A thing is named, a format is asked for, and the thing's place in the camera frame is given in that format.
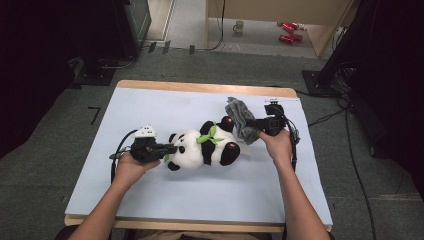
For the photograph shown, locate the black stand base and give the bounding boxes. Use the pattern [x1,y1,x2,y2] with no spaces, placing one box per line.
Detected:
[73,58,118,88]
[301,69,338,98]

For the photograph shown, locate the black cabinet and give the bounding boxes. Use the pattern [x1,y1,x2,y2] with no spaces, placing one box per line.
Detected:
[113,0,153,60]

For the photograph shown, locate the wooden shelf unit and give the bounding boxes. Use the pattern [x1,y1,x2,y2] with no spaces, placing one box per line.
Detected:
[204,0,356,60]

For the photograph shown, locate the light blue table mat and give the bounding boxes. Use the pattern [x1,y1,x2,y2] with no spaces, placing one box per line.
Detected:
[64,87,334,226]

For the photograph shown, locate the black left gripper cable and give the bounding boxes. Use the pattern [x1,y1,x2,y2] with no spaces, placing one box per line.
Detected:
[108,129,140,185]

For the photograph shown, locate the person's left hand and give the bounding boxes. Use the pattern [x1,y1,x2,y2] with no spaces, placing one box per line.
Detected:
[114,151,162,192]

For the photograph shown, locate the panda plush toy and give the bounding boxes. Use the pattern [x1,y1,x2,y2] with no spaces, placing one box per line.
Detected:
[164,115,242,172]

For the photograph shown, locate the person's beige trousers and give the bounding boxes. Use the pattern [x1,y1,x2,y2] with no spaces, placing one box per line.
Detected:
[133,229,273,240]

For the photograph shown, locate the wooden table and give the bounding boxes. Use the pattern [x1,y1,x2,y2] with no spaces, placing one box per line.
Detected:
[64,79,333,234]

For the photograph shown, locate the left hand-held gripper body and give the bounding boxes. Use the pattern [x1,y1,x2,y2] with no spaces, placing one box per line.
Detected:
[129,124,168,165]

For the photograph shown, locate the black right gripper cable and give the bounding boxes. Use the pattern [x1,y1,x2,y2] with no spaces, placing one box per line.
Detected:
[274,105,302,173]

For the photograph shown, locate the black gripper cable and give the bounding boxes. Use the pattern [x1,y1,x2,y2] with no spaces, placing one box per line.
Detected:
[274,105,302,173]
[108,129,140,185]

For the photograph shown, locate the black hanging cable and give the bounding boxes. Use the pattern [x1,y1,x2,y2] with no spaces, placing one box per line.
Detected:
[204,0,227,52]

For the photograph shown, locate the person's right hand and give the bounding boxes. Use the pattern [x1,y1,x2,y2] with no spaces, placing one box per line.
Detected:
[257,129,294,168]

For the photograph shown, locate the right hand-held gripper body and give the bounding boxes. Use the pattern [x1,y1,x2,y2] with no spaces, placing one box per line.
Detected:
[254,97,300,137]

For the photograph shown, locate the black floor cable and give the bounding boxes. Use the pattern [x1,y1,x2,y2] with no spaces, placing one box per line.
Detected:
[343,99,378,240]
[307,107,348,128]

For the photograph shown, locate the grey knitted cloth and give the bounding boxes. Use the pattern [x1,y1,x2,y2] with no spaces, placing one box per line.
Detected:
[224,96,262,146]

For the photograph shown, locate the black tape corner mark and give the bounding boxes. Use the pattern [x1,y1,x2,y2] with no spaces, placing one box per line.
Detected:
[87,105,102,126]

